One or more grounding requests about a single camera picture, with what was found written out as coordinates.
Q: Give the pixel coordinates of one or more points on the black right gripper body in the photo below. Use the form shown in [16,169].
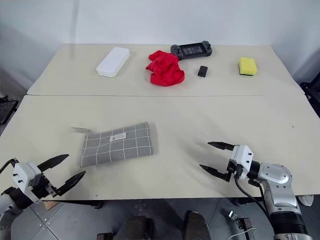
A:
[235,171]

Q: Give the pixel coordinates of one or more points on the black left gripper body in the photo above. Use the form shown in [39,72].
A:
[41,186]

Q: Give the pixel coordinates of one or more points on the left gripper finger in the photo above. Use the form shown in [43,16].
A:
[71,182]
[53,160]

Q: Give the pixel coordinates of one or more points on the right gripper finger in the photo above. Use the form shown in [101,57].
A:
[222,145]
[215,172]

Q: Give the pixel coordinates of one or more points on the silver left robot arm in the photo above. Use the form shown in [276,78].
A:
[5,203]

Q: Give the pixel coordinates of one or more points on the grey checked pouch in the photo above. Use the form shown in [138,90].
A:
[120,146]

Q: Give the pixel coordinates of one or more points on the small metal clip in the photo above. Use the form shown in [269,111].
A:
[233,215]

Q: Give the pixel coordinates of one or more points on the dark rounded shape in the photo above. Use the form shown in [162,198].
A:
[197,225]

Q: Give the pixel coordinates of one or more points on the black folding stand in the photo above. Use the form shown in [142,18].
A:
[6,107]

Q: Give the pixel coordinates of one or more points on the white table foot cap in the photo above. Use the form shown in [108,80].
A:
[305,200]

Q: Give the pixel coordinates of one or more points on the small black plastic block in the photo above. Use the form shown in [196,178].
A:
[202,71]

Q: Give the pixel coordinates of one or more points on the yellow sponge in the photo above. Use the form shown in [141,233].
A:
[247,65]

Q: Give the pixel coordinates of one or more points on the red crumpled cloth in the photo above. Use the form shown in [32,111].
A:
[165,70]

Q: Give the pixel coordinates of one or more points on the black handheld game console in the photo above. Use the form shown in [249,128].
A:
[192,50]

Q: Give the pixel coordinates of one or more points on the white plastic box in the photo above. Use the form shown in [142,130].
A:
[113,61]

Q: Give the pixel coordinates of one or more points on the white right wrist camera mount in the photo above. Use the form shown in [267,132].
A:
[241,153]

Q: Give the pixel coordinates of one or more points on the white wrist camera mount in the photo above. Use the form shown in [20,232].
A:
[241,153]
[23,173]

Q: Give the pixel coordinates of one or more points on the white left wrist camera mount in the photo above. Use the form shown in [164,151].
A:
[23,173]

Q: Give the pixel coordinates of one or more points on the brown metal bracket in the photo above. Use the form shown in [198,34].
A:
[245,225]

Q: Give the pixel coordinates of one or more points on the black metal frame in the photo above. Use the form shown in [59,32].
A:
[312,97]

